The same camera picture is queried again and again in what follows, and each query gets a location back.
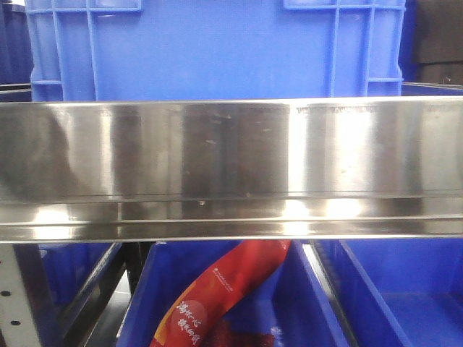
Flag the middle dark blue bin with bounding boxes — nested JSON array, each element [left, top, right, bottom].
[[116, 241, 348, 346]]

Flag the dark blue bin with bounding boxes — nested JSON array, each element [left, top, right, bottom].
[[116, 241, 348, 346], [35, 241, 122, 315], [315, 239, 462, 346]]

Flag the right dark blue bin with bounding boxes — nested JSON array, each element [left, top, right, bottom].
[[315, 239, 462, 346]]

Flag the left dark blue bin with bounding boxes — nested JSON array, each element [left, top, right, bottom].
[[35, 241, 122, 315]]

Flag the red printed snack bag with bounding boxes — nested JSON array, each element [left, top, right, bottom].
[[150, 240, 292, 346]]

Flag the large light blue crate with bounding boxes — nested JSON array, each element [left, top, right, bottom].
[[25, 1, 405, 101]]

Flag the black foam stack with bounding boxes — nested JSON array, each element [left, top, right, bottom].
[[414, 1, 462, 85]]

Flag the stainless steel conveyor rail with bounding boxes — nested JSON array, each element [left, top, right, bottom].
[[1, 96, 462, 244]]

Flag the white perforated metal post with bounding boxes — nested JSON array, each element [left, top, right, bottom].
[[1, 244, 41, 346]]

